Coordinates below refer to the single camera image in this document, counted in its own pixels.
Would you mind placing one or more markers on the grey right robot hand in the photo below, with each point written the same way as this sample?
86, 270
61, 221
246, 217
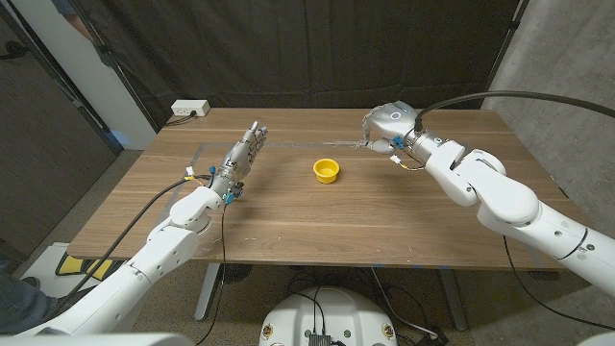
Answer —
394, 120

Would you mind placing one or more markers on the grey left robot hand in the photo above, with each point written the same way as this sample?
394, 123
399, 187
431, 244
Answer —
238, 158

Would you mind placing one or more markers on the clear plastic pipette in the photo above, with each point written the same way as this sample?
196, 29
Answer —
346, 143

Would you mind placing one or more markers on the bare person forearm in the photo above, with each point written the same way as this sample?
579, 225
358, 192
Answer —
74, 21

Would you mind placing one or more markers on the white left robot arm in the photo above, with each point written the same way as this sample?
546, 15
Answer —
154, 254

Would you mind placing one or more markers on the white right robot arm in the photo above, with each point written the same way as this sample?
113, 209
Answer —
509, 202

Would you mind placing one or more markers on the yellow plastic cup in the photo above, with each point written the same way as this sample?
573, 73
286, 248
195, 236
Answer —
326, 170

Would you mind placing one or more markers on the white power strip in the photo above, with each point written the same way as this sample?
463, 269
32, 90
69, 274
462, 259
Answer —
190, 107

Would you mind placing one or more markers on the black backdrop cloth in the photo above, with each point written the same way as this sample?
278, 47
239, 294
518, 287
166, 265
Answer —
307, 53

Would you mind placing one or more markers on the black backdrop stand pole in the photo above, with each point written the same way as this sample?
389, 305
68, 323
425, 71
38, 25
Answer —
504, 43
115, 67

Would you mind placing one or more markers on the grey table leg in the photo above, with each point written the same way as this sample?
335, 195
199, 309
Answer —
454, 303
207, 293

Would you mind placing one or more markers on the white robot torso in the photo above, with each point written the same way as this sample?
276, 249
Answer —
331, 312

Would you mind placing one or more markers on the yellow and black floor object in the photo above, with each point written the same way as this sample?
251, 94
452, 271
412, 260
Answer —
72, 264

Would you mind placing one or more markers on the white floor mat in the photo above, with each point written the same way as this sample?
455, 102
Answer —
43, 269

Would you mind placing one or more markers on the person leg in jeans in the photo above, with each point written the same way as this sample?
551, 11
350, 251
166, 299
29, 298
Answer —
19, 303

